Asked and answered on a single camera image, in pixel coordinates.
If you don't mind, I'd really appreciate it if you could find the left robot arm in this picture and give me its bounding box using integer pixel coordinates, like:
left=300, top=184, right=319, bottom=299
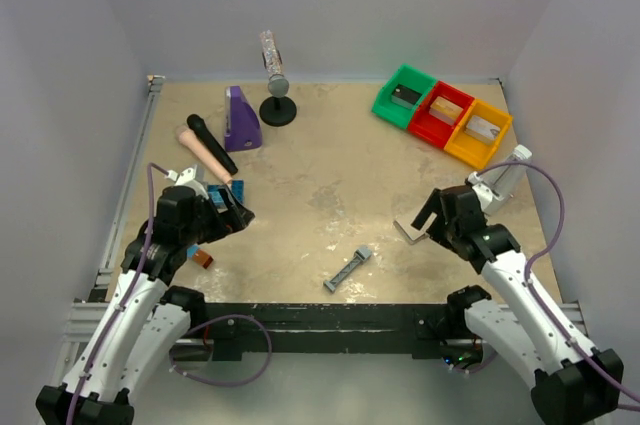
left=36, top=185, right=255, bottom=424

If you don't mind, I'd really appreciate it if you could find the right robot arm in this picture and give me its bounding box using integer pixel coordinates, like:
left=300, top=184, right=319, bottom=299
left=412, top=185, right=624, bottom=424

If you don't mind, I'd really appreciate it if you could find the purple wedge holder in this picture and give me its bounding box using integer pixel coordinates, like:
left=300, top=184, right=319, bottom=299
left=224, top=86, right=263, bottom=152

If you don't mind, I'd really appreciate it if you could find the white card in yellow bin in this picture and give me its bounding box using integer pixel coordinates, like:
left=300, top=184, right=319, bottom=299
left=464, top=115, right=501, bottom=144

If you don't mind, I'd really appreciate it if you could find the tan card in red bin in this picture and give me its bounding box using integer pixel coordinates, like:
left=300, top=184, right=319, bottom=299
left=429, top=97, right=463, bottom=125

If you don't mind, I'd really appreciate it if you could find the black card in green bin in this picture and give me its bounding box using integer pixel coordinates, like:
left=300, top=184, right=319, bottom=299
left=390, top=84, right=421, bottom=109

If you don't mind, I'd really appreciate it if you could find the blue toy brick block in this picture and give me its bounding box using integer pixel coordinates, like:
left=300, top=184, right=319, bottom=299
left=207, top=180, right=244, bottom=210

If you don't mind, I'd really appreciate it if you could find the brown orange block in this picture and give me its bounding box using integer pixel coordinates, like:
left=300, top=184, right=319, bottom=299
left=187, top=245, right=214, bottom=269

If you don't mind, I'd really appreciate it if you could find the white grey stand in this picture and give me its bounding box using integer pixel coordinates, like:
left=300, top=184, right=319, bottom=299
left=482, top=145, right=532, bottom=216

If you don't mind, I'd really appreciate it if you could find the grey truss bar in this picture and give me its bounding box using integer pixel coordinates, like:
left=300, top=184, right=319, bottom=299
left=323, top=246, right=373, bottom=293

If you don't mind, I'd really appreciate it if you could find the yellow storage bin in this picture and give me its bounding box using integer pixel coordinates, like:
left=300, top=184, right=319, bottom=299
left=444, top=99, right=513, bottom=170

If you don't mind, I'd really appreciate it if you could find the beige microphone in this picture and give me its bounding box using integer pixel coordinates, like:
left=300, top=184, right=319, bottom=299
left=176, top=126, right=232, bottom=185

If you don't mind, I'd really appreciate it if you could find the red storage bin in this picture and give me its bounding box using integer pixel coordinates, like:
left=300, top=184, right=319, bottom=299
left=407, top=81, right=474, bottom=149

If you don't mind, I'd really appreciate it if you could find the black round stand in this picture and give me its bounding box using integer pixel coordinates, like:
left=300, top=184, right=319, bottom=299
left=259, top=96, right=297, bottom=127

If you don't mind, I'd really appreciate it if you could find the green storage bin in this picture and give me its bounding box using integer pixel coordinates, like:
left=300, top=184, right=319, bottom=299
left=372, top=64, right=438, bottom=130

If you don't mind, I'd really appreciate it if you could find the glitter microphone on stand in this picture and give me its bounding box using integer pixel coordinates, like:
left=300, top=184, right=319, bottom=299
left=260, top=30, right=289, bottom=98

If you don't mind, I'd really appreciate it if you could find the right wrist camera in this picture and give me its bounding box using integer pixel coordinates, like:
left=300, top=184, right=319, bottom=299
left=465, top=171, right=501, bottom=211

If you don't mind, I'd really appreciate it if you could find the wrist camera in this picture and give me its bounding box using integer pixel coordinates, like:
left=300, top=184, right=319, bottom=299
left=465, top=171, right=501, bottom=211
left=166, top=165, right=207, bottom=193

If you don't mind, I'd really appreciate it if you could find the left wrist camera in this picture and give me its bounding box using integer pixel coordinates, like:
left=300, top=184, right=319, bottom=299
left=166, top=165, right=207, bottom=193

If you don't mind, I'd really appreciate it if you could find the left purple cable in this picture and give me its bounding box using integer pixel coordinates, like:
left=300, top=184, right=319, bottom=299
left=64, top=162, right=174, bottom=425

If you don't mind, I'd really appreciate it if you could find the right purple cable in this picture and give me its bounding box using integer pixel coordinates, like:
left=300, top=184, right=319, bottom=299
left=474, top=160, right=640, bottom=406

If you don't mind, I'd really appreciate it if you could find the black base frame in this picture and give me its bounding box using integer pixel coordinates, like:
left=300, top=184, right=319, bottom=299
left=169, top=300, right=494, bottom=362

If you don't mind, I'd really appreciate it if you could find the aluminium frame rail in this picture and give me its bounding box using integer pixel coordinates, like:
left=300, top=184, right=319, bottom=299
left=59, top=75, right=164, bottom=341

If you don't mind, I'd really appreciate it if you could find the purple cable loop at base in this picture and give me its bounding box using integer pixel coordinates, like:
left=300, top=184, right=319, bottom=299
left=168, top=313, right=274, bottom=388

